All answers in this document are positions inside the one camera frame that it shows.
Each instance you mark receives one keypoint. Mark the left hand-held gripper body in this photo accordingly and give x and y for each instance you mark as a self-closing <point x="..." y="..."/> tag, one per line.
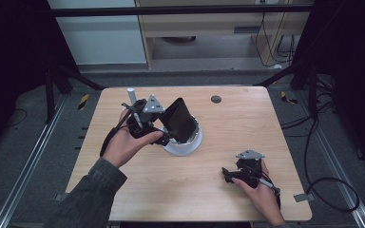
<point x="153" y="105"/>

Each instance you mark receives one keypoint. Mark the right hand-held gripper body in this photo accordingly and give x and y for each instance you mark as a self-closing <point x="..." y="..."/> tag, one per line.
<point x="250" y="164"/>

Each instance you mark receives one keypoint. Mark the black case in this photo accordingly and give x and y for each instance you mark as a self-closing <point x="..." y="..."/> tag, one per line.
<point x="179" y="120"/>

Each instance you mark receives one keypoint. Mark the person's right hand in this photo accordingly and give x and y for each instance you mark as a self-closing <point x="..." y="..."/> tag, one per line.
<point x="263" y="199"/>

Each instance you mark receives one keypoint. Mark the person's left hand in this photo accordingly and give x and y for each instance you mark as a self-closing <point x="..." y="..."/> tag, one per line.
<point x="122" y="145"/>

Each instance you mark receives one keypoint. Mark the white stand with pole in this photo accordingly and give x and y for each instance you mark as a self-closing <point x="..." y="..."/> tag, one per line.
<point x="183" y="149"/>

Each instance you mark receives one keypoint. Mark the grey round table grommet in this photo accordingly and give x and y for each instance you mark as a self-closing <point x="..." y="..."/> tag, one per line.
<point x="215" y="99"/>

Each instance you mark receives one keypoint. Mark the grey tape piece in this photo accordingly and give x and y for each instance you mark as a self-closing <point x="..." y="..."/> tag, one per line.
<point x="58" y="197"/>
<point x="304" y="197"/>

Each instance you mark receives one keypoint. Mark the yellow black striped tape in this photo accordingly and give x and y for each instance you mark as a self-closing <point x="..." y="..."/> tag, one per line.
<point x="83" y="102"/>
<point x="287" y="98"/>

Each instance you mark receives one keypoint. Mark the white cabinet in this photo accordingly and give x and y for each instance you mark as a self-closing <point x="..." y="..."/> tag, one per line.
<point x="101" y="38"/>

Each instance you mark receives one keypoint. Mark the wooden desk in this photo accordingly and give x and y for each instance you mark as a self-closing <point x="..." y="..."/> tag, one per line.
<point x="202" y="23"/>

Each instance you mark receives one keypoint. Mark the black metal stand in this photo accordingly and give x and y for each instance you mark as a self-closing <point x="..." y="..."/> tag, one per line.
<point x="49" y="95"/>
<point x="312" y="91"/>

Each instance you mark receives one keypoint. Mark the black horizontal bar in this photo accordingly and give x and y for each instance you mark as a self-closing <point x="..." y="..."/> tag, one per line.
<point x="177" y="10"/>

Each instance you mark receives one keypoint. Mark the dark curtain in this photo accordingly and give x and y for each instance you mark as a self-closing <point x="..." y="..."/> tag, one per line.
<point x="12" y="63"/>
<point x="355" y="63"/>

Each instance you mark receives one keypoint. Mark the aluminium floor rail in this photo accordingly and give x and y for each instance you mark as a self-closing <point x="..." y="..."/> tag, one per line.
<point x="339" y="164"/>
<point x="28" y="164"/>

